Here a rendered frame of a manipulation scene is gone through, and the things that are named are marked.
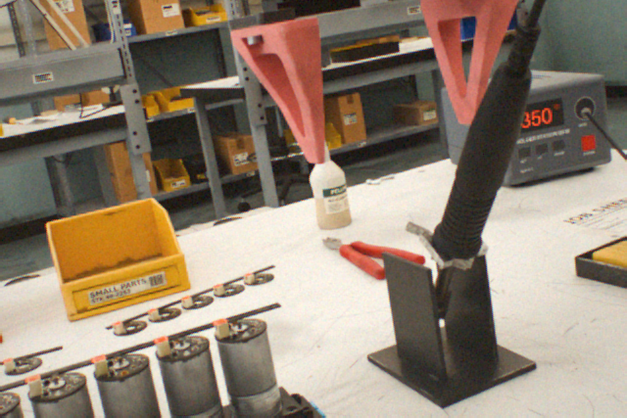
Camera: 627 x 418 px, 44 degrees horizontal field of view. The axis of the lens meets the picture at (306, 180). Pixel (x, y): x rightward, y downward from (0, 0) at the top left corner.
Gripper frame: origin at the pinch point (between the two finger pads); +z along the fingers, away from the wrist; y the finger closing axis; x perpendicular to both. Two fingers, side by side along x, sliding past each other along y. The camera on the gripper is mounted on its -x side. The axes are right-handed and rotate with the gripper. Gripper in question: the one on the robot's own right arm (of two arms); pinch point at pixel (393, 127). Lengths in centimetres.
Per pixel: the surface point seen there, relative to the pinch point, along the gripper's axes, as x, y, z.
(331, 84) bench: -236, -114, 18
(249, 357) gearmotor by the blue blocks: 4.0, 11.6, 8.0
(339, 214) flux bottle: -28.6, -9.5, 11.8
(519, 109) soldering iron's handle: 10.4, -0.1, -1.2
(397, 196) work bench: -33.9, -19.0, 13.0
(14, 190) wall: -437, -2, 57
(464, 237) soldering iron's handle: 5.8, 0.4, 5.0
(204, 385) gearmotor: 3.7, 13.9, 8.6
